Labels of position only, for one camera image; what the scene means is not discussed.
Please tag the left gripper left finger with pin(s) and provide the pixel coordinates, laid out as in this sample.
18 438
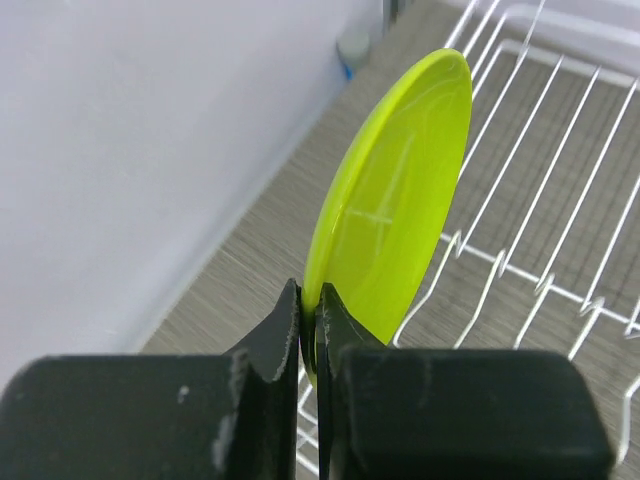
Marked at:
185 416

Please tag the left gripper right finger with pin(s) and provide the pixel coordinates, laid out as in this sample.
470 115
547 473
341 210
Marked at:
418 413

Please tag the lime green plate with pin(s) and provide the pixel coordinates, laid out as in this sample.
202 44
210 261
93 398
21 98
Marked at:
389 199

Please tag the small blue object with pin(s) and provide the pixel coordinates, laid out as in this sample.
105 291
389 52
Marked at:
353 48

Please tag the white wire dish rack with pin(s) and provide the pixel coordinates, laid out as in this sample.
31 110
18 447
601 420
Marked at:
541 247

